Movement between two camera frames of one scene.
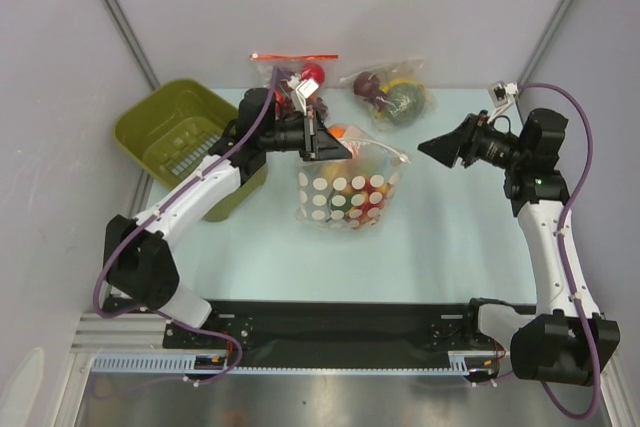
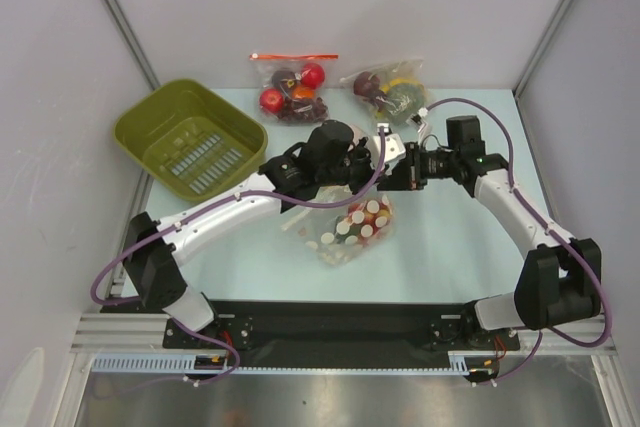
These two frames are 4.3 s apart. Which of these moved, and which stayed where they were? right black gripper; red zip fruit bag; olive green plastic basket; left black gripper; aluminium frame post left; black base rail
Moved: right black gripper; left black gripper
Stayed: aluminium frame post left; black base rail; olive green plastic basket; red zip fruit bag
